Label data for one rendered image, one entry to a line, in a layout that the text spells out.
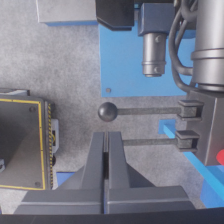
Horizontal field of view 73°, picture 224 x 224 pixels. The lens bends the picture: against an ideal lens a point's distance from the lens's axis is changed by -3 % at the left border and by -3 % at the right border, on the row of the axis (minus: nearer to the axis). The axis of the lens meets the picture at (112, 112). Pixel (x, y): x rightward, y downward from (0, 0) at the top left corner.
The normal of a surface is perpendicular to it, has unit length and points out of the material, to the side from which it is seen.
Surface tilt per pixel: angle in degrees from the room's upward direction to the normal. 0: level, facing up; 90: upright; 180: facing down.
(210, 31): 64
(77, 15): 0
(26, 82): 0
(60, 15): 0
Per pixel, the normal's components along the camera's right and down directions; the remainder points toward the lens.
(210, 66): -0.82, 0.17
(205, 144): -1.00, 0.03
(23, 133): 0.02, 0.27
